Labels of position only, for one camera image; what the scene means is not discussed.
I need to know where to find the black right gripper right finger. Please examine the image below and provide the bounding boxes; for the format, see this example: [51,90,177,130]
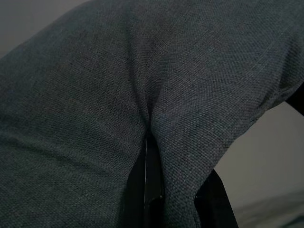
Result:
[193,170,239,228]

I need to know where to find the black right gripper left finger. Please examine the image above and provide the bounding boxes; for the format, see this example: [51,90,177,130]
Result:
[125,135,166,228]

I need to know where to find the grey pillow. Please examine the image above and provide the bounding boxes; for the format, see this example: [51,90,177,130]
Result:
[0,0,304,228]

